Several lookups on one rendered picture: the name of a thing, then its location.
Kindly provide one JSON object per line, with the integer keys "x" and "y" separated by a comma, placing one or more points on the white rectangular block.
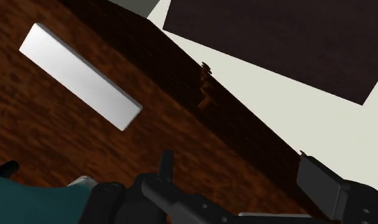
{"x": 80, "y": 77}

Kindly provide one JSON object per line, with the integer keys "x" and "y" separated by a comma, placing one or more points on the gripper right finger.
{"x": 322, "y": 186}

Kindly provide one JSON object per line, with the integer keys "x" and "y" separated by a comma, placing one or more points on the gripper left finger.
{"x": 176, "y": 201}

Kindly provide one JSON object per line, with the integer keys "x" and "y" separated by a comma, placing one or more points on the brown wooden chest of drawers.
{"x": 68, "y": 149}

